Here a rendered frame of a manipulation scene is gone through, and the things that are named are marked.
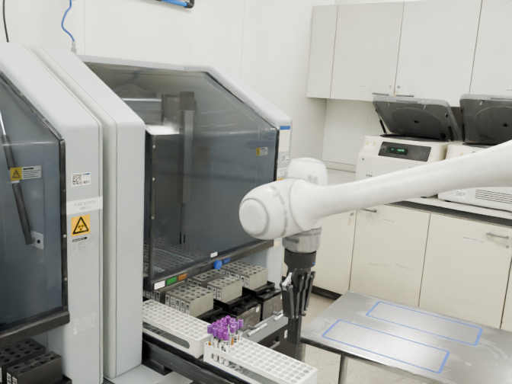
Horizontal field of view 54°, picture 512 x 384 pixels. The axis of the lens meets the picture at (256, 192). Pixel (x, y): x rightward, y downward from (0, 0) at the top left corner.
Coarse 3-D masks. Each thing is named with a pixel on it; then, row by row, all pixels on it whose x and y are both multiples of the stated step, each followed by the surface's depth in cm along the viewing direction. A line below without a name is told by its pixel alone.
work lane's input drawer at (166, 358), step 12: (144, 336) 148; (144, 348) 147; (156, 348) 144; (168, 348) 142; (156, 360) 144; (168, 360) 141; (180, 360) 138; (192, 360) 137; (180, 372) 139; (192, 372) 136; (204, 372) 133; (216, 372) 132
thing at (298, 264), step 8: (288, 256) 116; (296, 256) 115; (304, 256) 115; (312, 256) 116; (288, 264) 117; (296, 264) 116; (304, 264) 115; (312, 264) 117; (288, 272) 117; (296, 272) 117; (304, 272) 120; (296, 280) 117
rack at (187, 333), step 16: (144, 304) 157; (160, 304) 157; (144, 320) 148; (160, 320) 147; (176, 320) 148; (192, 320) 149; (160, 336) 145; (176, 336) 150; (192, 336) 140; (192, 352) 138
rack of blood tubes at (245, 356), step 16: (208, 352) 134; (224, 352) 131; (240, 352) 132; (256, 352) 134; (272, 352) 133; (224, 368) 131; (240, 368) 131; (256, 368) 125; (272, 368) 127; (288, 368) 126; (304, 368) 126
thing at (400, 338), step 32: (320, 320) 163; (352, 320) 164; (384, 320) 166; (416, 320) 167; (448, 320) 169; (352, 352) 144; (384, 352) 145; (416, 352) 146; (448, 352) 147; (480, 352) 148
